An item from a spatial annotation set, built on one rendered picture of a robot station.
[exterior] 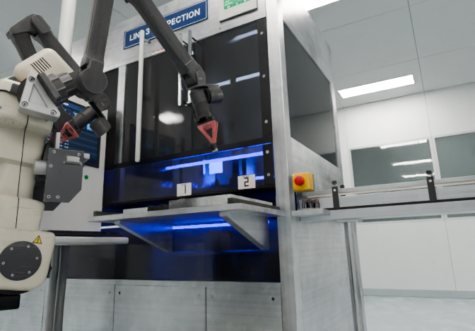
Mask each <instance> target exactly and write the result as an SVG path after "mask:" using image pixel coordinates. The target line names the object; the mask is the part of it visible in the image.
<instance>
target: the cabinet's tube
mask: <svg viewBox="0 0 475 331"><path fill-rule="evenodd" d="M75 11H76V0H62V4H61V18H60V26H59V42H60V43H61V44H62V46H63V47H64V48H65V49H66V51H67V52H68V53H69V54H70V55H71V53H72V44H73V36H74V20H75Z"/></svg>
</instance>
